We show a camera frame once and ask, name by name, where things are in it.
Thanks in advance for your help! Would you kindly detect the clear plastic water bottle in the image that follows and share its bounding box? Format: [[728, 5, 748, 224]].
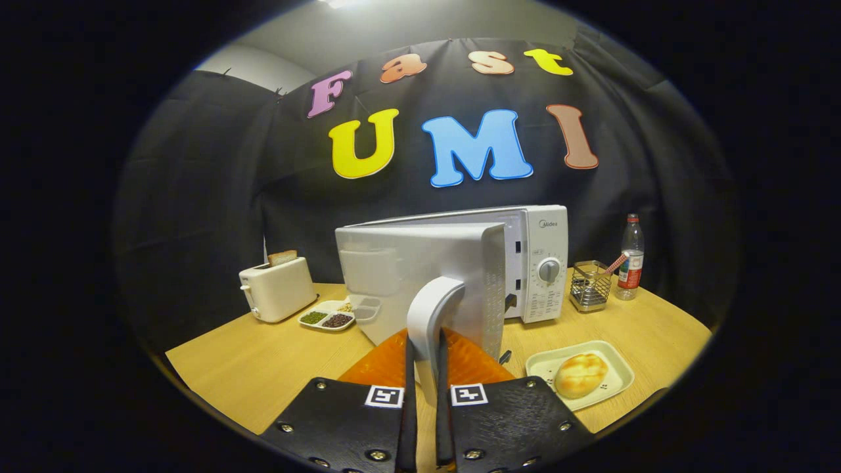
[[615, 214, 645, 301]]

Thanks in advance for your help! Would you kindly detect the white divided bean dish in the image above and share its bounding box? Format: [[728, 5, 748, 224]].
[[298, 300, 357, 332]]

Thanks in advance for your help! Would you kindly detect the white microwave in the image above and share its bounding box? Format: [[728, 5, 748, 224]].
[[335, 204, 570, 405]]

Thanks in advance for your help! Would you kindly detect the cream rectangular tray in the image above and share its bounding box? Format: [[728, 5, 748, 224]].
[[525, 340, 635, 413]]

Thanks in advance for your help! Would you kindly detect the metal wire utensil holder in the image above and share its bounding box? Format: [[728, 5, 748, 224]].
[[569, 260, 615, 313]]

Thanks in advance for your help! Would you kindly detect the golden bread bun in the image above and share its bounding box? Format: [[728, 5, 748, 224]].
[[554, 353, 609, 400]]

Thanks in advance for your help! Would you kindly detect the cream toaster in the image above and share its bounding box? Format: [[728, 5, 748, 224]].
[[239, 256, 319, 323]]

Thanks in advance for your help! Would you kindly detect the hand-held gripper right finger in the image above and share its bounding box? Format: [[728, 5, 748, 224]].
[[435, 327, 595, 473]]

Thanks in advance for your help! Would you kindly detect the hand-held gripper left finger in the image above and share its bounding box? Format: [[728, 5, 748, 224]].
[[260, 327, 419, 473]]

